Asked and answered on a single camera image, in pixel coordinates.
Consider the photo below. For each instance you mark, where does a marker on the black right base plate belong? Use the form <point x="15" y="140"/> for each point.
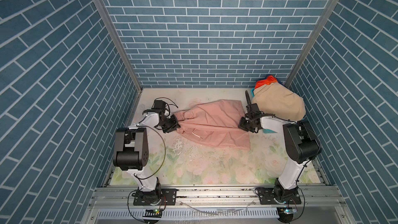
<point x="270" y="196"/>

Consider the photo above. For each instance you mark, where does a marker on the aluminium left corner post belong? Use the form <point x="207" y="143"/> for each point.
<point x="103" y="13"/>

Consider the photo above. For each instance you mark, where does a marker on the aluminium front rail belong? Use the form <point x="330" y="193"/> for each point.
<point x="321" y="204"/>

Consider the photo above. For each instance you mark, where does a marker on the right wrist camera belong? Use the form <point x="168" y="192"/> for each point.
<point x="253" y="109"/>

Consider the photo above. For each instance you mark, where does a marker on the aluminium right corner post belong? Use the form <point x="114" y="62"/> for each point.
<point x="320" y="24"/>

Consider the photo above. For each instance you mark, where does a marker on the left controller board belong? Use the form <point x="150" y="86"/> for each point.
<point x="152" y="216"/>

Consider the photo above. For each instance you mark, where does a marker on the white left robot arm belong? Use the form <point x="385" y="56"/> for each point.
<point x="131" y="148"/>

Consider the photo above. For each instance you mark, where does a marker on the controller board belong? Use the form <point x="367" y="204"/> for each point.
<point x="286" y="214"/>
<point x="152" y="216"/>

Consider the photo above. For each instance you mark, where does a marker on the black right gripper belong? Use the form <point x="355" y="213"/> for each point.
<point x="241" y="125"/>

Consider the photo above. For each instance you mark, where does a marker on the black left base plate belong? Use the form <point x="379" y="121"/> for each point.
<point x="165" y="196"/>

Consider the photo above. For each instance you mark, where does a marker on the beige shorts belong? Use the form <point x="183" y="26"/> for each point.
<point x="278" y="100"/>

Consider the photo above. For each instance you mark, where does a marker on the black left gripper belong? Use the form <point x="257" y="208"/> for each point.
<point x="173" y="125"/>

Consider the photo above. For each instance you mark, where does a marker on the red shorts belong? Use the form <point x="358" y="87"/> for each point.
<point x="270" y="79"/>

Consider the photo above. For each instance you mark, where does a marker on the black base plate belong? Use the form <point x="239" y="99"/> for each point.
<point x="270" y="196"/>
<point x="165" y="196"/>

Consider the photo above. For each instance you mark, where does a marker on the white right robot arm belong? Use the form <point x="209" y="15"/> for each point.
<point x="302" y="145"/>

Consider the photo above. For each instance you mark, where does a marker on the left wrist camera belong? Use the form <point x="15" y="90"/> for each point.
<point x="159" y="105"/>

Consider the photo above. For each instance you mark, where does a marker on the aluminium corner post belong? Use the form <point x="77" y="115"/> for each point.
<point x="103" y="13"/>
<point x="320" y="24"/>

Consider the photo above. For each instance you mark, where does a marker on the right controller board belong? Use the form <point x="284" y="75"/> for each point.
<point x="286" y="214"/>

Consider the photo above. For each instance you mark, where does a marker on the pink shorts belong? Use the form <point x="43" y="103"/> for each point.
<point x="214" y="124"/>

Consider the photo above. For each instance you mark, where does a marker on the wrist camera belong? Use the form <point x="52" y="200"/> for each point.
<point x="253" y="109"/>
<point x="159" y="105"/>

